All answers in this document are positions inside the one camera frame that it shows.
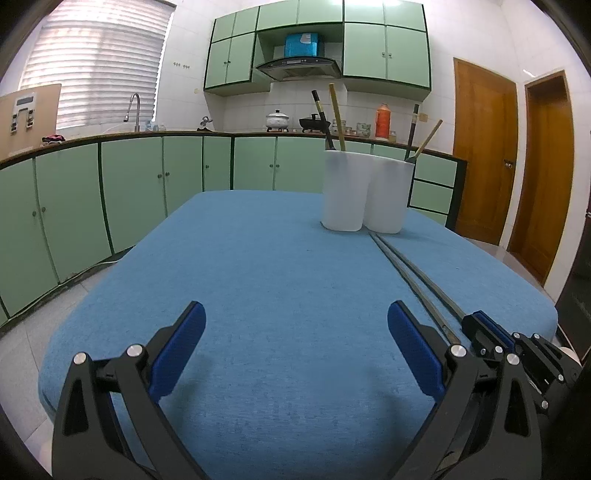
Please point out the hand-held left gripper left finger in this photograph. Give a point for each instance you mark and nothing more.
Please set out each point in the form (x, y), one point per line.
(180, 350)

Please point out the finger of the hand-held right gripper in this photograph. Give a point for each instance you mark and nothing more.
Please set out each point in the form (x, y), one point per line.
(487, 325)

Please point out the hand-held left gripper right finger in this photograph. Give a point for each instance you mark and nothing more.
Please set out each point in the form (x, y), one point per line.
(415, 350)

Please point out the metal chopstick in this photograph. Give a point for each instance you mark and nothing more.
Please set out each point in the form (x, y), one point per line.
(411, 286)
(425, 277)

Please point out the white two-compartment utensil holder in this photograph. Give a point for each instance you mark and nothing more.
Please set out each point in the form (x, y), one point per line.
(346, 194)

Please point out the wooden chopstick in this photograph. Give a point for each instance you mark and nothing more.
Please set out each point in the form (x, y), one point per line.
(429, 138)
(338, 120)

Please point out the black chopstick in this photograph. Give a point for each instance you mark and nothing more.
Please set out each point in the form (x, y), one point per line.
(412, 134)
(323, 122)

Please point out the blue tablecloth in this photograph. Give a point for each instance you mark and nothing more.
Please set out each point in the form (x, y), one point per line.
(277, 277)

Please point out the wooden door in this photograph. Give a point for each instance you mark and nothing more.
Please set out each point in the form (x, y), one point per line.
(482, 147)
(542, 184)

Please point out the green lower kitchen cabinets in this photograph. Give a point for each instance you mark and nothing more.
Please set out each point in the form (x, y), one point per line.
(129, 184)

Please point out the green kitchen cabinets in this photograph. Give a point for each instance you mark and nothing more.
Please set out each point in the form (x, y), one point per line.
(129, 184)
(369, 46)

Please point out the metal kettle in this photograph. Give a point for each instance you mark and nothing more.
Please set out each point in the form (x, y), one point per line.
(205, 123)

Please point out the orange thermos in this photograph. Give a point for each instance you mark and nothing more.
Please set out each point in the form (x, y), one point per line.
(382, 122)

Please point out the row of small jars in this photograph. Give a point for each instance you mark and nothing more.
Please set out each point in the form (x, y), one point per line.
(358, 129)

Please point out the metal kitchen faucet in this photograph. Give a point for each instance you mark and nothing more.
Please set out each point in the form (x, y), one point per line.
(135, 108)

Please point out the red cloth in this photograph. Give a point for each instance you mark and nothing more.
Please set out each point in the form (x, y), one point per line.
(53, 138)

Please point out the silver cooking pot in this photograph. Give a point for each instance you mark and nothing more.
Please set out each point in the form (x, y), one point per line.
(278, 122)

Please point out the black cooking pot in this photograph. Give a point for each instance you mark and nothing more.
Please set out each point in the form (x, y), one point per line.
(311, 123)

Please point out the white window blinds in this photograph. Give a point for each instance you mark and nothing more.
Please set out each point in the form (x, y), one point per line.
(97, 69)

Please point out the green upper kitchen cabinets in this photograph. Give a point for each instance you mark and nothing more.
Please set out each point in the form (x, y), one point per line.
(369, 46)

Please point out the black range hood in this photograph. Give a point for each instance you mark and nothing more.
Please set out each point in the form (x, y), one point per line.
(300, 69)

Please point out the blue box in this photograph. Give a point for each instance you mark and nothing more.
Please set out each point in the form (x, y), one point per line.
(302, 45)

